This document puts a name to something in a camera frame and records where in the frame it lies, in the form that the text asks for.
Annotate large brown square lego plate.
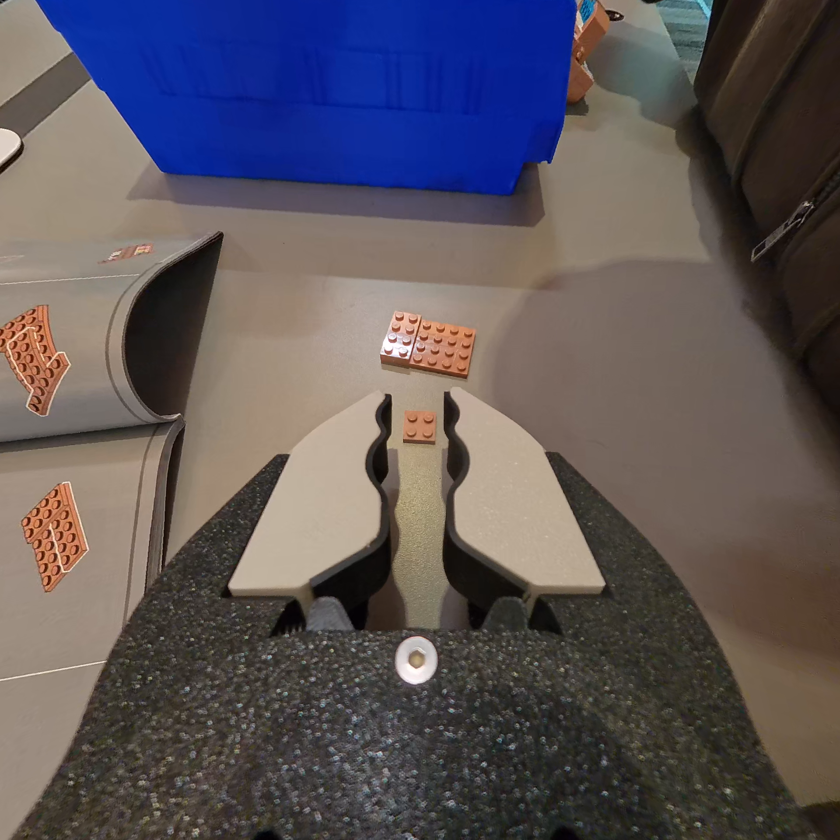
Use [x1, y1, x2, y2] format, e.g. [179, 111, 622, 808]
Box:
[411, 318, 477, 379]

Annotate dark fabric bag with zipper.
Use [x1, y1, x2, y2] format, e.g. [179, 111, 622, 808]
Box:
[693, 0, 840, 395]

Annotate grey lego instruction booklet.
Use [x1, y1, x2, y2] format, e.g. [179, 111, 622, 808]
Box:
[0, 231, 224, 683]

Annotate orange box behind bin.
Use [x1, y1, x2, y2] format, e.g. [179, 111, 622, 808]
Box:
[567, 0, 609, 105]

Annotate dark brown lego plate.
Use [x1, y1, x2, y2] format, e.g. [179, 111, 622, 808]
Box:
[381, 310, 423, 364]

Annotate blue plastic bin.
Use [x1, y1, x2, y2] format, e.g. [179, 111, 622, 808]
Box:
[36, 0, 576, 196]

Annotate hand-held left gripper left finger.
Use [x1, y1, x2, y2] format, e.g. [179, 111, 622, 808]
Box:
[226, 391, 400, 626]

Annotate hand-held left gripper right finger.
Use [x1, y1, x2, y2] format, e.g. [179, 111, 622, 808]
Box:
[442, 386, 608, 611]

